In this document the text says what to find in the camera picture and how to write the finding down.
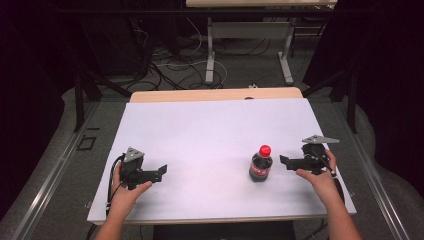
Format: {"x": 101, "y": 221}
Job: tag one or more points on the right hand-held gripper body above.
{"x": 313, "y": 156}

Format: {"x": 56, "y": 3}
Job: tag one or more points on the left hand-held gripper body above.
{"x": 132, "y": 166}

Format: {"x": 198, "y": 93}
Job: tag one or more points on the dark soda bottle red label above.
{"x": 260, "y": 168}

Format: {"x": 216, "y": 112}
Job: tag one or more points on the person's right hand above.
{"x": 320, "y": 183}

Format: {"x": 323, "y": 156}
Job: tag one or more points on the person's left hand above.
{"x": 125, "y": 198}

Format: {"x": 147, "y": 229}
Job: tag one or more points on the white table mat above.
{"x": 206, "y": 133}

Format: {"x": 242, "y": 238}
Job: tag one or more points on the black metal stand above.
{"x": 351, "y": 103}
{"x": 79, "y": 103}

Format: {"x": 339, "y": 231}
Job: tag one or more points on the dark table grommet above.
{"x": 249, "y": 98}

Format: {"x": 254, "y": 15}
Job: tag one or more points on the light wooden table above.
{"x": 200, "y": 94}

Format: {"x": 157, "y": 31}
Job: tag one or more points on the grey metal-legged desk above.
{"x": 250, "y": 30}

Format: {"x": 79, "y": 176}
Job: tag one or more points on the black floor socket frame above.
{"x": 86, "y": 142}

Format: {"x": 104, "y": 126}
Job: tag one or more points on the metal floor rail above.
{"x": 373, "y": 180}
{"x": 50, "y": 180}

